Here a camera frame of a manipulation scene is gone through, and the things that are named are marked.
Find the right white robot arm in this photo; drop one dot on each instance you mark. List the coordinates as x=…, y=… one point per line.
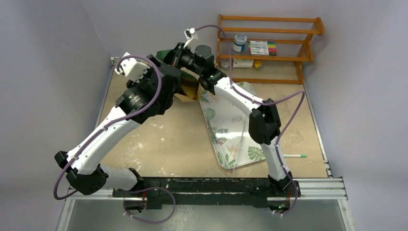
x=264, y=120

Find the green white marker pen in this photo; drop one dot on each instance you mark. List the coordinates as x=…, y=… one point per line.
x=295, y=155

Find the coloured marker set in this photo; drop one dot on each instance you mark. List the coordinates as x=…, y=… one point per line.
x=263, y=48

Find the metal tongs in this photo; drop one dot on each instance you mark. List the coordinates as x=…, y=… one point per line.
x=236, y=148

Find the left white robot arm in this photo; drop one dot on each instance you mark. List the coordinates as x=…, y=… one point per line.
x=82, y=165

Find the small grey jar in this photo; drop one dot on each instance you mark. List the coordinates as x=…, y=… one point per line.
x=224, y=63

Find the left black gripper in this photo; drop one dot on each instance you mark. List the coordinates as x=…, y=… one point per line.
x=140, y=83

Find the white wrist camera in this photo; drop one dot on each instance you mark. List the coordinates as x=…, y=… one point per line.
x=133, y=69
x=191, y=37

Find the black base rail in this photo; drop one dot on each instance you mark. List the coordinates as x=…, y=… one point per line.
x=255, y=192

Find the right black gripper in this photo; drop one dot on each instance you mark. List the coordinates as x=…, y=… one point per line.
x=178, y=53

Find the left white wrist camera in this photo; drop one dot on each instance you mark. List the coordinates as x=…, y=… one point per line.
x=133, y=69

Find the small yellow object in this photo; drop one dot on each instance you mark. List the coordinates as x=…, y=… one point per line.
x=258, y=64

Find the white small box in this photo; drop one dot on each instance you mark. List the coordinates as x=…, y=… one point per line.
x=242, y=63

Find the leaf pattern serving tray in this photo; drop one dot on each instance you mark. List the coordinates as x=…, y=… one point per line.
x=223, y=121

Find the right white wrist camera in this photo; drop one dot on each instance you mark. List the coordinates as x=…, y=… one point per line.
x=191, y=37

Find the green paper bag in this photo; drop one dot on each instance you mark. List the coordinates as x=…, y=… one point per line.
x=190, y=88

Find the orange wooden shelf rack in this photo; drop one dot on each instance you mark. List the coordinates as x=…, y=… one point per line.
x=293, y=37

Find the white jar blue lid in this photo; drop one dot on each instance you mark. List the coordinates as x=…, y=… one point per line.
x=239, y=42

